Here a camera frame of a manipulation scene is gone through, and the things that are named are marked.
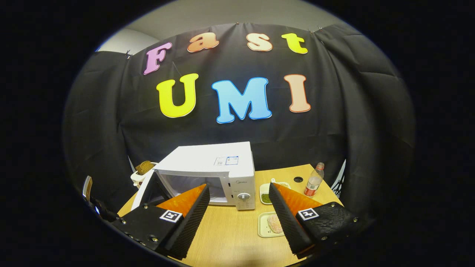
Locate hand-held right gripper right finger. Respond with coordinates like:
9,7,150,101
268,182,362,259

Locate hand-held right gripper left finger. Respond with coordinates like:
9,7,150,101
111,184,210,260

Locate round pinkish bun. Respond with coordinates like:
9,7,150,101
267,214,284,234

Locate white microwave oven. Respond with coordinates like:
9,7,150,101
131,141,256,211

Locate pale green speckled tray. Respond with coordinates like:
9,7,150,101
258,211,286,238

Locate white divided bean dish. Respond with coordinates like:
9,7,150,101
260,179,291,205

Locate white toaster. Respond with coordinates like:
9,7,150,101
131,161,158,188

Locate clear bottle with red label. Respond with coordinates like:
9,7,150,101
304,162,325,197

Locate brown bread slice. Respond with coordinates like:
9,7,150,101
135,161,155,175

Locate black backdrop cloth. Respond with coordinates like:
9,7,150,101
61,22,416,219

